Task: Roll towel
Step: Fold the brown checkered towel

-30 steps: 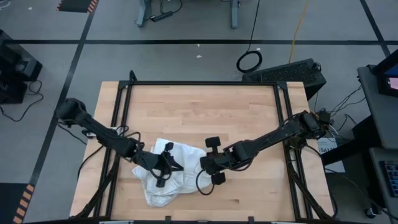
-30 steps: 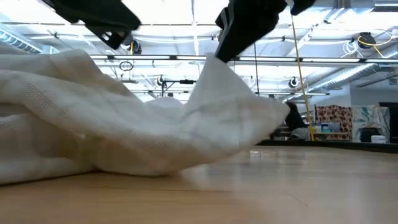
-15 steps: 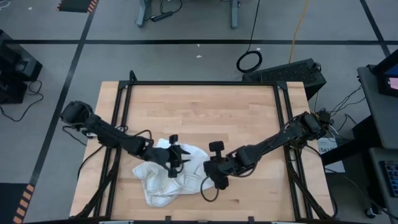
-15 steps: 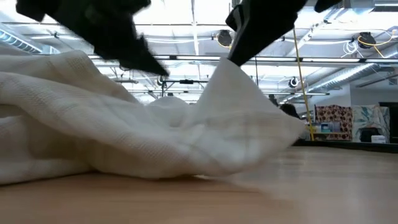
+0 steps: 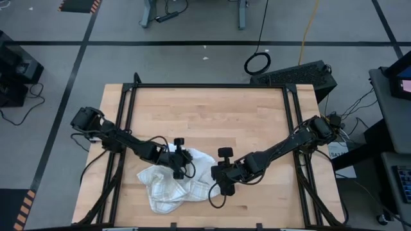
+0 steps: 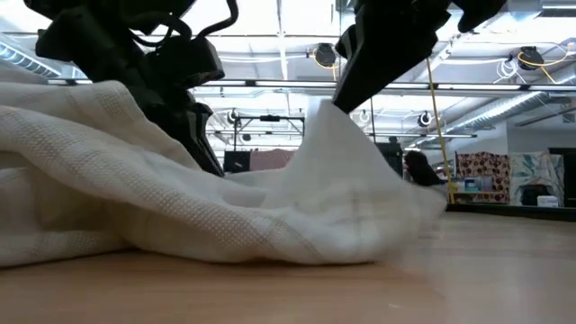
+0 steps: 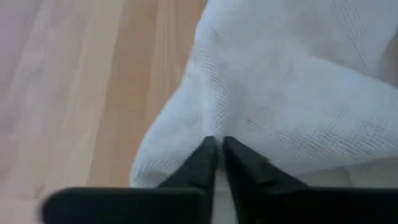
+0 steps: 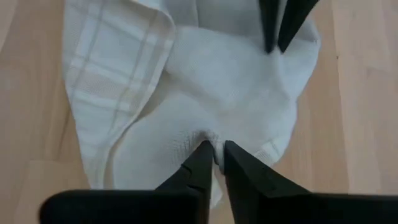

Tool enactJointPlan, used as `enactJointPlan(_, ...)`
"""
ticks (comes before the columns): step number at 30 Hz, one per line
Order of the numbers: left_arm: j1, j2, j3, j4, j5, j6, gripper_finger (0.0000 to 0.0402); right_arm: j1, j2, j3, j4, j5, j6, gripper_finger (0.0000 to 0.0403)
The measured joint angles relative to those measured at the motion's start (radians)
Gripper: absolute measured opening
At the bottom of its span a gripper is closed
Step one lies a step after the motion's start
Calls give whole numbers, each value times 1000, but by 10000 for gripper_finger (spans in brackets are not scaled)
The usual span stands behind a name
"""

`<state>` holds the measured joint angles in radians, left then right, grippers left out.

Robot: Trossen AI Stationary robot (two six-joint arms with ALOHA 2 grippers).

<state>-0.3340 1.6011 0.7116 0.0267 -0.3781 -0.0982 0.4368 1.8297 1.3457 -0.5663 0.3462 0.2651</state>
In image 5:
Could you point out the black monitor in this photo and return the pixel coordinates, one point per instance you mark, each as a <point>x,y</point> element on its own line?
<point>394,86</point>

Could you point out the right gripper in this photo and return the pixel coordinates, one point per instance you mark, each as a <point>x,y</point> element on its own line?
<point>237,170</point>

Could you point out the white paper sheet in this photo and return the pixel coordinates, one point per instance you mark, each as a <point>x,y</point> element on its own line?
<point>343,167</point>

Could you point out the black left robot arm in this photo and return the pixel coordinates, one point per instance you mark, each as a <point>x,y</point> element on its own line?
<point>128,141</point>

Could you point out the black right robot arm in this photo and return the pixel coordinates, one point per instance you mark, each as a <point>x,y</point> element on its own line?
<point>289,142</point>

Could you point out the black equipment stack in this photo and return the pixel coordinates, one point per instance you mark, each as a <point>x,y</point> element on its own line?
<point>19,64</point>

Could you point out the black caster wheel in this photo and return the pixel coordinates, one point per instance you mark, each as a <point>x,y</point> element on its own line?
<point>382,219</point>

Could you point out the hazard striped floor mat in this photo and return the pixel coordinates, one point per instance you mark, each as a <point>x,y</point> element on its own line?
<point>9,208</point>
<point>77,4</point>

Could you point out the grey table leg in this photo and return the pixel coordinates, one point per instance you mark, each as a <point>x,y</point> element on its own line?
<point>242,16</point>
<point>147,14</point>

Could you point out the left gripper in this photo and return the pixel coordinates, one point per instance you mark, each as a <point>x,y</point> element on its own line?
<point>178,160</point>

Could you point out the black desk base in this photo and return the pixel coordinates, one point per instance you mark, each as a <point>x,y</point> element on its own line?
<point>379,138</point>

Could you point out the black power adapter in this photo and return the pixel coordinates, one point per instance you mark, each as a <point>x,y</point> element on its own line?
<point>336,120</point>

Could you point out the black power strip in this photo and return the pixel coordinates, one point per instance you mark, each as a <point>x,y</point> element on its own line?
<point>167,16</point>

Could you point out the dark keypad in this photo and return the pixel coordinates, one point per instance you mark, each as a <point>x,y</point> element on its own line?
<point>405,183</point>

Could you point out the grey desk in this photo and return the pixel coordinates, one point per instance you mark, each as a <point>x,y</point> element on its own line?
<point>389,179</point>
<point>396,125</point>

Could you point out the white plaid towel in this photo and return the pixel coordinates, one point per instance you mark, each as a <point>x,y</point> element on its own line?
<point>167,192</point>

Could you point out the black aluminium table frame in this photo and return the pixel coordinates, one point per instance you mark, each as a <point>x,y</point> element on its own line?
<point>208,85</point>

